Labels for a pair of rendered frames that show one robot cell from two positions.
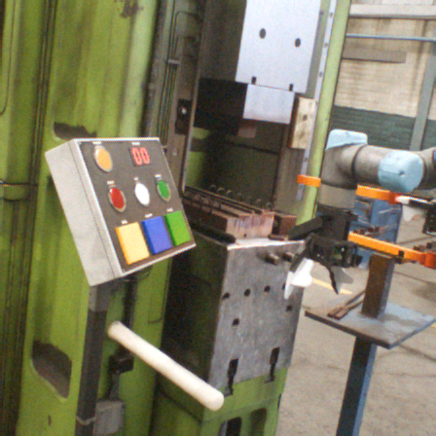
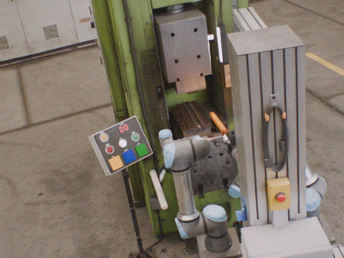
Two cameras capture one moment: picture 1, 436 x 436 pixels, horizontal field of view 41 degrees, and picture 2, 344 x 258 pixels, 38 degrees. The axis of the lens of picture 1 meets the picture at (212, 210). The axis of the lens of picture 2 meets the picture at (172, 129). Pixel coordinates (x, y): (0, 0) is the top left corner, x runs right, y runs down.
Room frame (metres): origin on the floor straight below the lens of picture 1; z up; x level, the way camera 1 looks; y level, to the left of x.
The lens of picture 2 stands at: (-0.90, -1.76, 2.71)
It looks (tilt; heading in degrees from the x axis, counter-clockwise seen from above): 29 degrees down; 35
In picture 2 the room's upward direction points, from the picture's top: 9 degrees counter-clockwise
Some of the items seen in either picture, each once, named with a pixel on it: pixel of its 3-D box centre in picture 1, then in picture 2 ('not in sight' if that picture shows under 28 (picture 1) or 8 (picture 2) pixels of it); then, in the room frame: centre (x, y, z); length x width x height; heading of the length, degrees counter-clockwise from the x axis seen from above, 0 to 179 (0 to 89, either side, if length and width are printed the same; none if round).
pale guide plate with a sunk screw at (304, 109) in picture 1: (302, 124); (230, 74); (2.03, -0.26, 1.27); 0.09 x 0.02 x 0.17; 133
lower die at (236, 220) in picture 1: (204, 208); (189, 119); (1.88, 0.02, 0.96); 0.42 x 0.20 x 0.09; 43
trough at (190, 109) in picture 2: (212, 198); (192, 113); (1.89, 0.01, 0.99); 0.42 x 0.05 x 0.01; 43
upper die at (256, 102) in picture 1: (221, 97); (183, 73); (1.88, 0.02, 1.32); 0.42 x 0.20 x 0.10; 43
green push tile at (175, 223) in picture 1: (175, 229); (141, 150); (1.32, 0.08, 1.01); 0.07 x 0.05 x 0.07; 158
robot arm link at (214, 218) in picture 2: not in sight; (214, 219); (0.89, -0.67, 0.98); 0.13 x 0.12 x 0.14; 133
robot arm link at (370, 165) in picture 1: (391, 169); (172, 147); (1.11, -0.33, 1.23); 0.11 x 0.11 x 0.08; 43
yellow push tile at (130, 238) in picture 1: (130, 243); (115, 163); (1.14, 0.15, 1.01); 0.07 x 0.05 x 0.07; 158
